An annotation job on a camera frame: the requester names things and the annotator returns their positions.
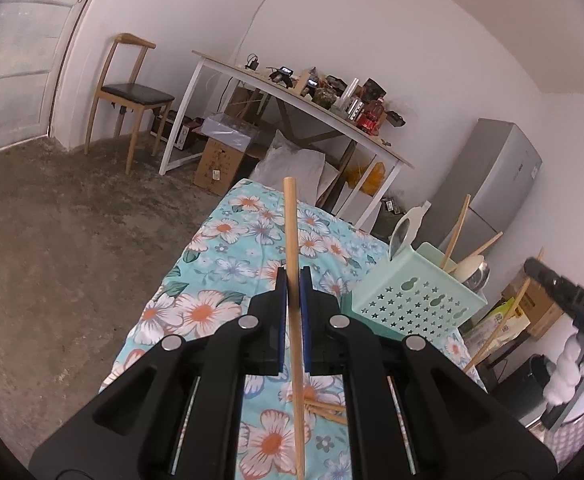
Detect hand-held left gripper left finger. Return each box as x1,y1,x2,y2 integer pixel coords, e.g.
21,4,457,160
29,266,290,479

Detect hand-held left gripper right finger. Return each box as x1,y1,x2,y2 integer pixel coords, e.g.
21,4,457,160
299,266,558,479

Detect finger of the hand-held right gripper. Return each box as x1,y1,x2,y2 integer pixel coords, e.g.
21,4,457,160
524,257,584,329

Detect wooden chopstick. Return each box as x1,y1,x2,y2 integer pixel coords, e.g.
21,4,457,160
442,194,472,271
447,231,504,275
283,176,307,480
463,247,544,373

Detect metal spoon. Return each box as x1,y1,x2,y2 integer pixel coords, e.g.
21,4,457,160
389,208,423,263
467,259,491,292

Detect pile of wooden chopsticks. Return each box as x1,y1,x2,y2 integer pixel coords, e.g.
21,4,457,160
303,399,349,427

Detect green plastic utensil basket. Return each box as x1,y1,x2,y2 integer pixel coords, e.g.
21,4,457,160
341,241,488,344

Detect person's right forearm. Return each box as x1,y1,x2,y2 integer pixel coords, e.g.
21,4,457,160
544,390,584,466

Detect person's right hand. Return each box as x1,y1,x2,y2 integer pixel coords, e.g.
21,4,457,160
546,331,584,407

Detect large brown cardboard box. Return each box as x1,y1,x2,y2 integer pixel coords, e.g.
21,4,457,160
502,270,566,339

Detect yellow and white sack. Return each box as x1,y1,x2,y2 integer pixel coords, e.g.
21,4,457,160
464,297,531,357

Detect floral blue blanket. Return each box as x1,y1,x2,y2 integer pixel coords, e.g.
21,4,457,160
99,178,488,480

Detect black bin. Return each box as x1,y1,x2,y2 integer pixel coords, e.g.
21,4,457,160
492,354,559,422

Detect grey refrigerator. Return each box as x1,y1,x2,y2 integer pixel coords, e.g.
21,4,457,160
422,118,543,286

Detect white pillow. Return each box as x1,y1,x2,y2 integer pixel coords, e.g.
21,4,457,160
249,130,328,204

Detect cardboard box with label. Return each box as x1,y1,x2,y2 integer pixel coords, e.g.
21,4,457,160
193,137,253,197

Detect orange plastic bag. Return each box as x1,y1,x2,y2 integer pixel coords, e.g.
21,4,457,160
347,160,387,196

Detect clear plastic box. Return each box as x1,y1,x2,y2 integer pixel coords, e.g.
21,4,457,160
203,112,262,151

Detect small microwave oven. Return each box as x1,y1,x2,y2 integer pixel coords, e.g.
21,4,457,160
151,110,204,152

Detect plain cardboard box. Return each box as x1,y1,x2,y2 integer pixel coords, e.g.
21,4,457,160
224,85,269,122

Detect red drink bottles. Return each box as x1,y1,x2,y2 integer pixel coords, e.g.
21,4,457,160
357,99,387,134

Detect long white table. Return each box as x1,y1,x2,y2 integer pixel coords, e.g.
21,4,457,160
159,50,416,231

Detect black electronic device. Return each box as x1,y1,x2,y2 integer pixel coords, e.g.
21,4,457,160
267,65,296,87

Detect wooden chair with dark seat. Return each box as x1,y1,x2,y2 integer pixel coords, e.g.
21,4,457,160
84,33,176,175

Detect white panel door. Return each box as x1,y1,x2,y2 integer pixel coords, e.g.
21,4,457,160
0,0,114,162

